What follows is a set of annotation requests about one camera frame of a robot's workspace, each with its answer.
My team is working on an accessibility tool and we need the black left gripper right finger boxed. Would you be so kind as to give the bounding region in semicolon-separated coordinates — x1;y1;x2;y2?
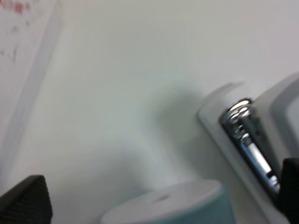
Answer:
278;158;299;224

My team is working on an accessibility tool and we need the teal pencil sharpener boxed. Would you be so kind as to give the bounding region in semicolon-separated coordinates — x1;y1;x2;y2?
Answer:
100;180;236;224

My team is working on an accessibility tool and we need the white cardboard box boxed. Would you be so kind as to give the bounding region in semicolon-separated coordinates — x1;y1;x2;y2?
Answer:
0;0;65;173

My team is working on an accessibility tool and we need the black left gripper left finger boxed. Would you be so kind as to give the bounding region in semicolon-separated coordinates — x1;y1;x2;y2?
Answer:
0;175;53;224

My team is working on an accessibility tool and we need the white grey stapler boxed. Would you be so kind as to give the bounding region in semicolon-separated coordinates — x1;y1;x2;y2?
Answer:
197;73;299;224

